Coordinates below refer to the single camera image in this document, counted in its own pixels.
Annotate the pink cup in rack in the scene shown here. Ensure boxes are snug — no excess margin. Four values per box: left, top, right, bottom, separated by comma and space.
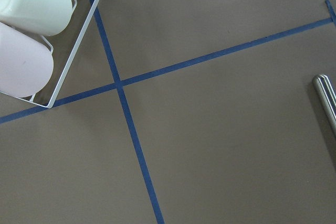
1, 23, 54, 98

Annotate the white cup in rack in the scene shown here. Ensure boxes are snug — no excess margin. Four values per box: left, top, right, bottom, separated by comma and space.
1, 0, 73, 36

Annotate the steel muddler black tip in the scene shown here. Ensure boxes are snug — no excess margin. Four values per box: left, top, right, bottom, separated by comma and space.
312, 74, 335, 135

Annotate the white wire cup rack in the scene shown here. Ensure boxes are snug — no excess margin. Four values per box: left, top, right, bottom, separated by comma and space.
1, 0, 100, 109

